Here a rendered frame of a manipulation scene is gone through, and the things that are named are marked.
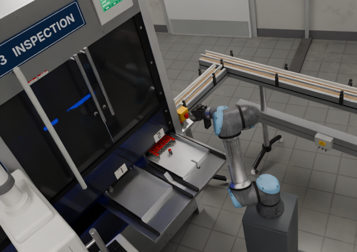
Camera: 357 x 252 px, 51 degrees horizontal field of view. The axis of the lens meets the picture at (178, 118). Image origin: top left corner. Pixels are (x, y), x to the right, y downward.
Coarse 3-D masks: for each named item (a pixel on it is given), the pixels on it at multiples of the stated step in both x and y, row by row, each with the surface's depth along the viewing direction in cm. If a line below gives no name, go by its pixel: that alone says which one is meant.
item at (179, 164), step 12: (180, 144) 248; (192, 144) 244; (144, 156) 242; (168, 156) 242; (180, 156) 240; (192, 156) 238; (204, 156) 233; (168, 168) 235; (180, 168) 233; (192, 168) 227
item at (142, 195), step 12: (132, 168) 241; (120, 180) 235; (132, 180) 233; (144, 180) 231; (156, 180) 229; (108, 192) 230; (120, 192) 228; (132, 192) 226; (144, 192) 224; (156, 192) 222; (168, 192) 219; (120, 204) 217; (132, 204) 219; (144, 204) 217; (156, 204) 214; (144, 216) 209
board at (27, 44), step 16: (48, 16) 158; (64, 16) 163; (80, 16) 169; (32, 32) 155; (48, 32) 160; (64, 32) 166; (0, 48) 147; (16, 48) 152; (32, 48) 157; (0, 64) 149; (16, 64) 154
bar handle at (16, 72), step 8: (16, 72) 148; (24, 80) 151; (24, 88) 153; (32, 96) 156; (40, 112) 161; (48, 120) 165; (48, 128) 167; (56, 136) 171; (56, 144) 174; (64, 152) 177; (72, 168) 184; (80, 176) 189; (80, 184) 192
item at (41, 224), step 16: (16, 176) 158; (32, 192) 144; (0, 208) 141; (32, 208) 137; (48, 208) 136; (0, 224) 141; (16, 224) 133; (32, 224) 132; (48, 224) 135; (64, 224) 134; (16, 240) 130; (32, 240) 131; (48, 240) 130; (64, 240) 129; (80, 240) 134
